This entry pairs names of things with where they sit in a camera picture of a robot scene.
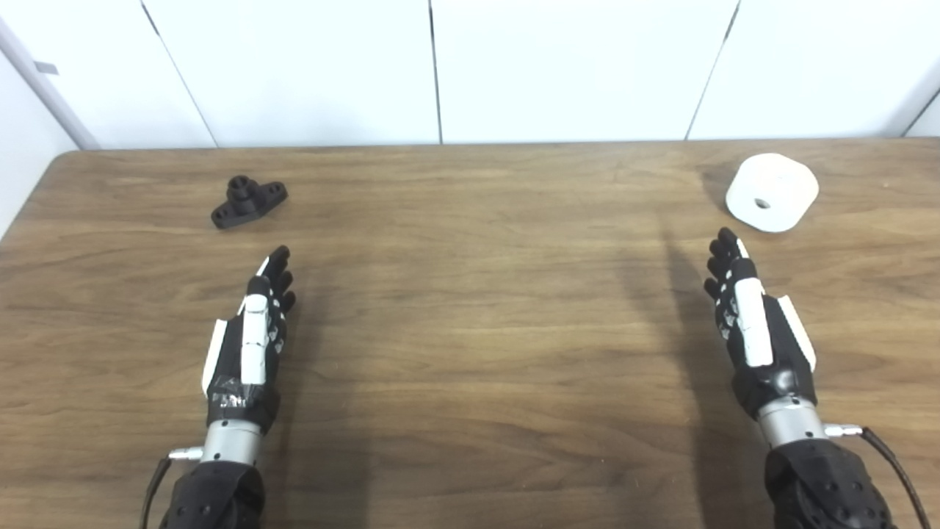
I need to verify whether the black and white right hand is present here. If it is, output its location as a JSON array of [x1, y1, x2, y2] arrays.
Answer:
[[704, 227, 818, 422]]

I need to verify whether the black and white left hand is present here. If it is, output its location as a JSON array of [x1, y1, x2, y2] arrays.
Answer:
[[201, 245, 297, 436]]

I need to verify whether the black flanged holder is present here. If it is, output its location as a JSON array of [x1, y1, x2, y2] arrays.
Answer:
[[211, 176, 289, 229]]

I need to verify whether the white block with holes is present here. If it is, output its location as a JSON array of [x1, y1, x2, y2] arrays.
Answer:
[[726, 153, 820, 234]]

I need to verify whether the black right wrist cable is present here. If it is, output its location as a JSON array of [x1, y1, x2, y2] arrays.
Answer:
[[824, 424, 932, 529]]

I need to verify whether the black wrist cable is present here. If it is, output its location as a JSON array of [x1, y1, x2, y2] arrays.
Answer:
[[141, 448, 203, 529], [824, 424, 932, 529]]

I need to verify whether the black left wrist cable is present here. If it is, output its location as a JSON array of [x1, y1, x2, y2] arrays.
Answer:
[[141, 448, 203, 529]]

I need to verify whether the grey wall post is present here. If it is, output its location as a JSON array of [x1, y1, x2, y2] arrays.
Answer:
[[0, 16, 100, 151]]

